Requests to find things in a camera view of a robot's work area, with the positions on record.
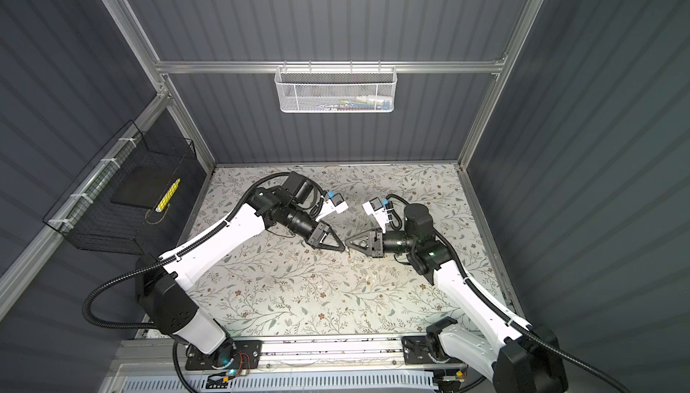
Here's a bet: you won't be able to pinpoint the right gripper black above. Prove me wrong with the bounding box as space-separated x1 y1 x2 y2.
346 228 417 260

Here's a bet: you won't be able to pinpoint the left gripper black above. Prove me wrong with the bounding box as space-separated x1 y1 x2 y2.
285 205 346 249

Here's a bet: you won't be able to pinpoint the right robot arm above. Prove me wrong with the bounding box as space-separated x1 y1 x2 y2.
348 198 569 392

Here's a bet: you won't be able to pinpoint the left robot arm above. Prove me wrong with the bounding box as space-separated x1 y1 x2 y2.
136 172 348 367

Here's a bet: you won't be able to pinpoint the floral table mat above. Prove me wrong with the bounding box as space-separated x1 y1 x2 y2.
190 164 501 337

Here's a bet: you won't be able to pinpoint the items in white basket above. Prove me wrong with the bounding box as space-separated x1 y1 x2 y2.
316 96 394 113

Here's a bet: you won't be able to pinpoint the white vented panel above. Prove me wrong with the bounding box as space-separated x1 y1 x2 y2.
120 370 440 393

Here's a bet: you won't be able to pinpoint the yellow tool in basket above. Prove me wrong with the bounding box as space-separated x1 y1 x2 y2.
155 178 181 213

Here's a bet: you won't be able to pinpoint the black box in basket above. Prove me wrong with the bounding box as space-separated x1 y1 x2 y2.
111 166 177 210

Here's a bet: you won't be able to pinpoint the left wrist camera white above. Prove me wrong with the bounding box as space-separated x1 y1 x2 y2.
316 191 349 221

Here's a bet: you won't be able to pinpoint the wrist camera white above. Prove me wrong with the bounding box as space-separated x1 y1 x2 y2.
362 197 391 233
316 191 349 221

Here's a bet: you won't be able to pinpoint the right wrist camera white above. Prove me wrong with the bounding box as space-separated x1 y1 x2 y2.
362 197 391 233

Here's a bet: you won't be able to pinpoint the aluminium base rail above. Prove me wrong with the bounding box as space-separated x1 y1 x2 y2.
107 333 540 373

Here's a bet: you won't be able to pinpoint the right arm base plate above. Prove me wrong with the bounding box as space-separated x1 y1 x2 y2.
401 335 462 365

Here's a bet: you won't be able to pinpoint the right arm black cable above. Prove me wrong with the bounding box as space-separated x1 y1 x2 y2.
385 192 632 393

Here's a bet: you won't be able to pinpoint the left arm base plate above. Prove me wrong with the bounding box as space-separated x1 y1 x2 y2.
184 340 263 373

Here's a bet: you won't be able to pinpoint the white wire mesh basket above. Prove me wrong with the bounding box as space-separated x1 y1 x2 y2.
274 68 398 114

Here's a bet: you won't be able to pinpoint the black wire basket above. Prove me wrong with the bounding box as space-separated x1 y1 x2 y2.
43 126 206 256

